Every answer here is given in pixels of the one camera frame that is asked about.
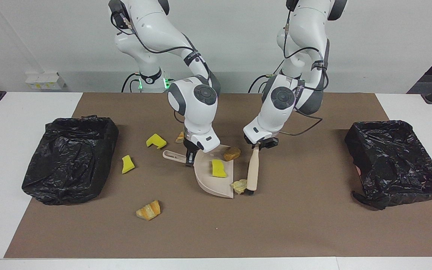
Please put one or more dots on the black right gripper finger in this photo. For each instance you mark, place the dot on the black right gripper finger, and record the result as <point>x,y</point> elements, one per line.
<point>190,159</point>

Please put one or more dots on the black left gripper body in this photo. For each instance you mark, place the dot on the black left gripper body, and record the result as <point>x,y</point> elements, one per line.
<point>264,141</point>

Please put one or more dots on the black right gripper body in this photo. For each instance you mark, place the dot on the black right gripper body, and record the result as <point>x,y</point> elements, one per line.
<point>190,146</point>

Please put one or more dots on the beige hand brush black bristles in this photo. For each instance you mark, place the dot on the beige hand brush black bristles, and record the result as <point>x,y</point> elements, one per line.
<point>253,168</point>

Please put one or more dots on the brown bread roll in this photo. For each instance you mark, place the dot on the brown bread roll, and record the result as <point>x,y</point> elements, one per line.
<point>232,153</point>

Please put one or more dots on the beige plastic dustpan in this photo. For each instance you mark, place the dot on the beige plastic dustpan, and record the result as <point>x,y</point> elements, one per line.
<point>206,180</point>

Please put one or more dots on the small croissant piece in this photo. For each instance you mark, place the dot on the small croissant piece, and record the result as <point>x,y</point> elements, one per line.
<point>239,186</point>
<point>180,138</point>

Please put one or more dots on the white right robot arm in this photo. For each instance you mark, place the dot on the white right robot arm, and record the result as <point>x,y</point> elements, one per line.
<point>197,105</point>

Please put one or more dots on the black bag-lined bin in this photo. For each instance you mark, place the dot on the black bag-lined bin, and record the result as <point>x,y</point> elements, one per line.
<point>69,161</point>
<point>396,165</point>

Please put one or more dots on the notched yellow sponge piece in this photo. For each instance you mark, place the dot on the notched yellow sponge piece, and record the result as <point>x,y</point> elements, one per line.
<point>156,141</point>

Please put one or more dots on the large croissant piece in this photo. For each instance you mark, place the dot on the large croissant piece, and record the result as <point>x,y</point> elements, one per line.
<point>148,210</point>

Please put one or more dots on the brown paper table mat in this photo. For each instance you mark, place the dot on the brown paper table mat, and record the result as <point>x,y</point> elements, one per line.
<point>294,232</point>

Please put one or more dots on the white wall socket box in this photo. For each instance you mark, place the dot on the white wall socket box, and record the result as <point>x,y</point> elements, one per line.
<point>45,80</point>

